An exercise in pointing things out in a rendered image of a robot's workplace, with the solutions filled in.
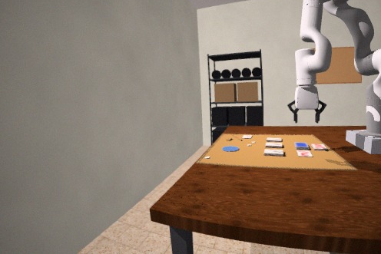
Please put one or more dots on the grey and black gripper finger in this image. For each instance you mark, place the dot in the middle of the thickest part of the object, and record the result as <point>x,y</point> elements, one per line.
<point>318,112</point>
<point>294,111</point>

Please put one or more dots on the blue playing card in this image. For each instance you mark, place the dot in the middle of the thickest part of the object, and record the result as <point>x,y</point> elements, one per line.
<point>304,153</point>
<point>301,145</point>

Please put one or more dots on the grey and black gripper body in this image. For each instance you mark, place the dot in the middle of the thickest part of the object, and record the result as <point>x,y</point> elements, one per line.
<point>306,98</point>

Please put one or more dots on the blue round disc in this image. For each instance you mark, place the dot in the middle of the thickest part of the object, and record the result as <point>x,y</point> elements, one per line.
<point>230,148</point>

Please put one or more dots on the white playing card with red pips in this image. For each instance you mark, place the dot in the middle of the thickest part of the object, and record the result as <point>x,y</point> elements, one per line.
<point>319,146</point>

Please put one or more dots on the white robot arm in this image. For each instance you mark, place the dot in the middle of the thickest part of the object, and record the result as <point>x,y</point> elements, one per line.
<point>367,62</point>

